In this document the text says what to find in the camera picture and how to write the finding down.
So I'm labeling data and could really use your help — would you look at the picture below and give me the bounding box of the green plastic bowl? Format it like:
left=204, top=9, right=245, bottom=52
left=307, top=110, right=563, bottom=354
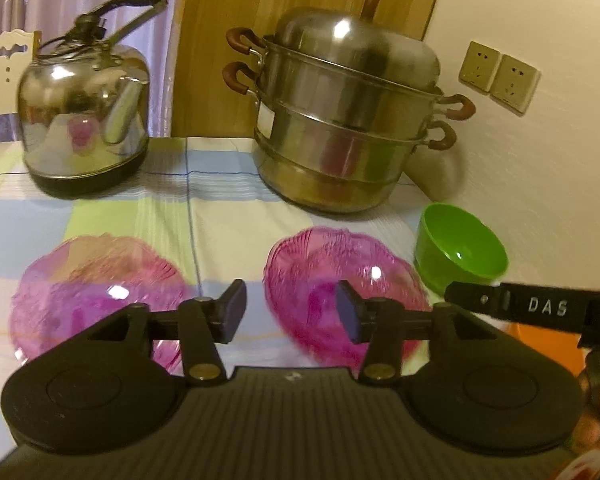
left=413, top=203, right=509, bottom=297

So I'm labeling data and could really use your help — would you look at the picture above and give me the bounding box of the red white object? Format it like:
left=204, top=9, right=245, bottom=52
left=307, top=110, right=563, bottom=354
left=555, top=447, right=600, bottom=480

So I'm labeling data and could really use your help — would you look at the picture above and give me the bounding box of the orange plastic bowl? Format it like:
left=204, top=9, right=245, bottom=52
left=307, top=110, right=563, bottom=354
left=500, top=321, right=587, bottom=377

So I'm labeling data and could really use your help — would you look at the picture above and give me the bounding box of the stainless steel kettle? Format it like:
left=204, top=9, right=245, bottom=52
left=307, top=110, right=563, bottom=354
left=16, top=0, right=168, bottom=200

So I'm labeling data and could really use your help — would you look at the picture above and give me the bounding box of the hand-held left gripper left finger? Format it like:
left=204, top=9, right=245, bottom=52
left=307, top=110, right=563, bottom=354
left=87, top=280, right=248, bottom=388

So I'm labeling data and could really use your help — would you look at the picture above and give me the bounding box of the pink glass plate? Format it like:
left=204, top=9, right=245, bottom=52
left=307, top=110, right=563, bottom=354
left=262, top=226, right=433, bottom=376
left=9, top=234, right=197, bottom=373

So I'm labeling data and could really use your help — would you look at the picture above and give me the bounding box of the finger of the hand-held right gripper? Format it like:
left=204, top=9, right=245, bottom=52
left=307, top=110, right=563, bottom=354
left=444, top=280, right=589, bottom=324

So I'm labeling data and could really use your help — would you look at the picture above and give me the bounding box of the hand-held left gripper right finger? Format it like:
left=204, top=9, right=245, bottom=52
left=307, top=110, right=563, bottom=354
left=336, top=280, right=501, bottom=387

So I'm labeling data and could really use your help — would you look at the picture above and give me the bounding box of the cream wooden chair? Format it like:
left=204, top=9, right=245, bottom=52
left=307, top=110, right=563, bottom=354
left=0, top=29, right=43, bottom=148

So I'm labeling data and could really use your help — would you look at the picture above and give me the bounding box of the checked tablecloth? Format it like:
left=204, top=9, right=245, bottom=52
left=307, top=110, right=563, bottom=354
left=0, top=137, right=463, bottom=461

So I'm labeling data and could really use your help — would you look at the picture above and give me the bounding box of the wooden door panel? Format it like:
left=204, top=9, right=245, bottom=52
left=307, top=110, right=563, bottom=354
left=172, top=0, right=448, bottom=138

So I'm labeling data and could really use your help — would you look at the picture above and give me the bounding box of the beige wall socket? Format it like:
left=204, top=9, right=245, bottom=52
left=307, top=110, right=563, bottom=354
left=458, top=41, right=502, bottom=93
left=490, top=54, right=542, bottom=115

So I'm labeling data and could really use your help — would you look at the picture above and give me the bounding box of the stainless steel steamer pot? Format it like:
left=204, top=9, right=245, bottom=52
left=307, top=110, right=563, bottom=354
left=222, top=0, right=477, bottom=214

